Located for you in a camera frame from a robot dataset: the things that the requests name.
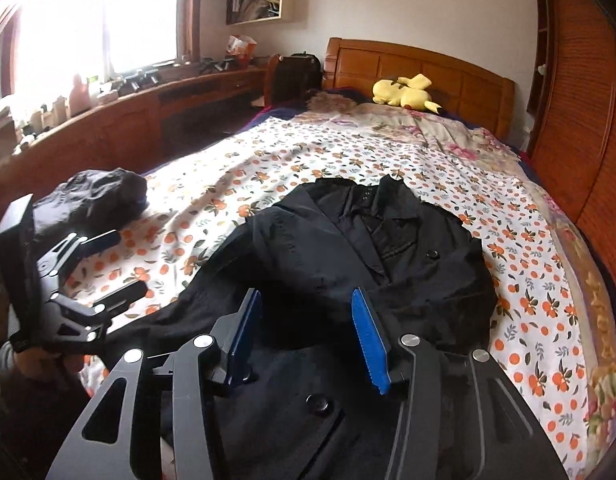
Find wooden louvered wardrobe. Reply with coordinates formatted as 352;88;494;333
530;0;616;285

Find dark chair with backpack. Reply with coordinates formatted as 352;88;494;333
263;52;323;107

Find pink bottle on sill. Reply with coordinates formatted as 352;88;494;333
68;75;91;117

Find window with wooden frame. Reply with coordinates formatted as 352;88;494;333
0;0;199;107

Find folded black clothes pile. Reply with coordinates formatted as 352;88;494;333
32;168;148;252

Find person's left hand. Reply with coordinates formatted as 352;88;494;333
14;347;84;382

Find floral quilt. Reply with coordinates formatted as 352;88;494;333
285;104;616;474

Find orange-print white bed sheet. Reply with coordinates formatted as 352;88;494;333
68;113;592;479

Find wooden bed headboard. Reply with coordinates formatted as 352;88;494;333
322;37;517;141

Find black double-breasted coat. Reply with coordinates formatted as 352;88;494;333
103;177;498;479

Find wooden desk cabinet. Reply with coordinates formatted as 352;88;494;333
0;67;265;218

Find orange white paper bag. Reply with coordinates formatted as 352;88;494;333
225;35;257;67

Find yellow Pikachu plush toy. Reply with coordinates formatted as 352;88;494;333
372;74;443;115

